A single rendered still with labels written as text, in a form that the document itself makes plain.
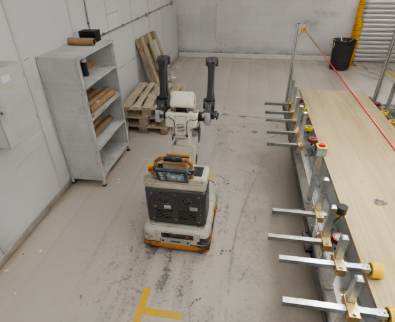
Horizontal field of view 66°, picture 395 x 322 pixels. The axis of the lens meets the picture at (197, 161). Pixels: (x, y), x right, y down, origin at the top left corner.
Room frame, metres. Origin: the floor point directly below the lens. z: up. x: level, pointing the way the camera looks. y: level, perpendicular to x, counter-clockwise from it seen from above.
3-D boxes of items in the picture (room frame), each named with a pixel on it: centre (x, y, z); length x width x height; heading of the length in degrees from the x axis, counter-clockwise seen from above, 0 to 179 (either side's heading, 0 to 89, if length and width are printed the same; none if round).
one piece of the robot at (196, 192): (2.16, 0.17, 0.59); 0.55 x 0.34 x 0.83; 80
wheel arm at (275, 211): (1.54, -0.73, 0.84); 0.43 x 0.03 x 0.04; 80
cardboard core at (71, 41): (3.56, 1.28, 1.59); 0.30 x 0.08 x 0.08; 80
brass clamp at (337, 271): (1.05, -0.74, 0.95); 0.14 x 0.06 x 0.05; 170
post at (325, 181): (1.57, -0.83, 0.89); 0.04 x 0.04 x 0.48; 80
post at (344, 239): (1.07, -0.75, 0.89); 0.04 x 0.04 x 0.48; 80
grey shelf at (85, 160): (3.45, 1.29, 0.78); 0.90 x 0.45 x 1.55; 170
